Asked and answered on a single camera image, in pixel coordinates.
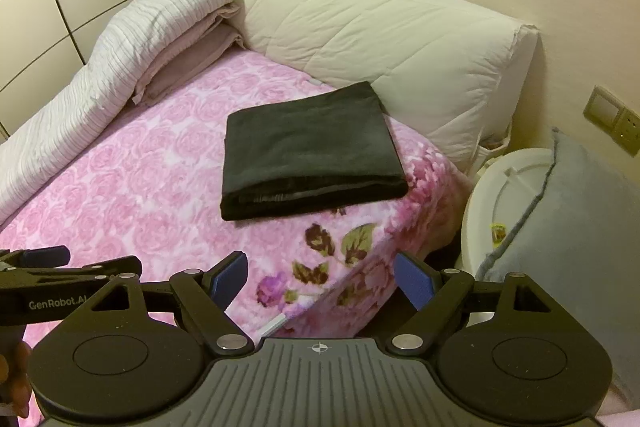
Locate person's left hand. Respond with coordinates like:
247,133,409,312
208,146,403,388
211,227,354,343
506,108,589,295
0,341,32,418

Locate cream quilted cushion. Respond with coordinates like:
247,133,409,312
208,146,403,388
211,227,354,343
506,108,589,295
195,0,543,172

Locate olive wall socket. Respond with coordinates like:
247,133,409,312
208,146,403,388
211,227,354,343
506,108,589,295
607,109,640,155

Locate black garment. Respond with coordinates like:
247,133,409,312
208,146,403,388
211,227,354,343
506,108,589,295
220,81,408,223

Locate pink floral blanket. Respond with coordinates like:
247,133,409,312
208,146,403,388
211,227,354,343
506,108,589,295
0,48,481,418

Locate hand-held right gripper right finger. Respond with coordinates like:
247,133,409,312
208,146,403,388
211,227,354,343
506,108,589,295
394,251,561,354

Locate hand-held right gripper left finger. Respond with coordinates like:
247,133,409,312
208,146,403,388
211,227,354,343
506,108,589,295
65,250,249,354

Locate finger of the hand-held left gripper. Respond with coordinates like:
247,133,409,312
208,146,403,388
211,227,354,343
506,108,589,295
0,245,72,272

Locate white striped quilt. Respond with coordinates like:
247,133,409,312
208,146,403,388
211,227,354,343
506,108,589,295
0,0,236,228

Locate mauve folded blanket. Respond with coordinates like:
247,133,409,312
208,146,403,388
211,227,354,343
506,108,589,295
131,2,246,108

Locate olive wall switch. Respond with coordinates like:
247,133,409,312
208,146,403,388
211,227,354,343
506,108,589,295
582,84,626,132

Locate grey cushion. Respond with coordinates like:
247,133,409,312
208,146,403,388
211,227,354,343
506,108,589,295
472,127,640,388

